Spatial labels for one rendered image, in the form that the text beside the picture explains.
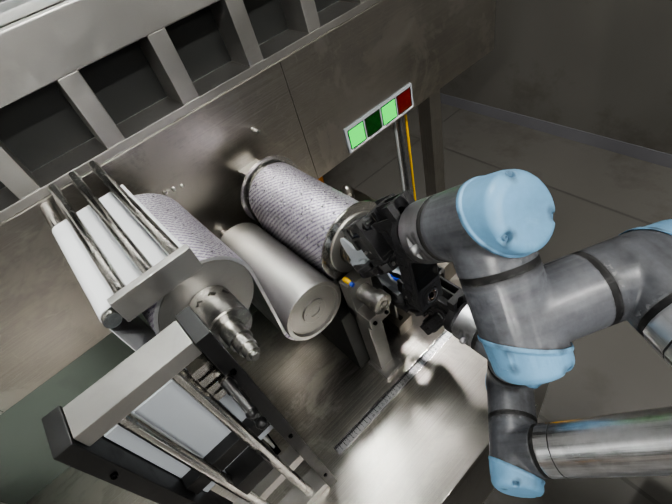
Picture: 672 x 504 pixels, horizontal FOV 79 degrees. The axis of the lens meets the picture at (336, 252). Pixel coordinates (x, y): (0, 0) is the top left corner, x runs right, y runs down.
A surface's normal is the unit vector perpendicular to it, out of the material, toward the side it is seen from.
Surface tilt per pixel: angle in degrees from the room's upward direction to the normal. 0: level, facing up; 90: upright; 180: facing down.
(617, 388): 0
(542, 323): 47
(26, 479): 90
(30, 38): 90
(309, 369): 0
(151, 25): 90
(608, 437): 38
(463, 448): 0
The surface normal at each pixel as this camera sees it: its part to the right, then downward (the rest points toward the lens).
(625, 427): -0.75, -0.58
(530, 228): 0.36, -0.09
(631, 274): -0.10, -0.27
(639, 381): -0.23, -0.66
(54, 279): 0.66, 0.44
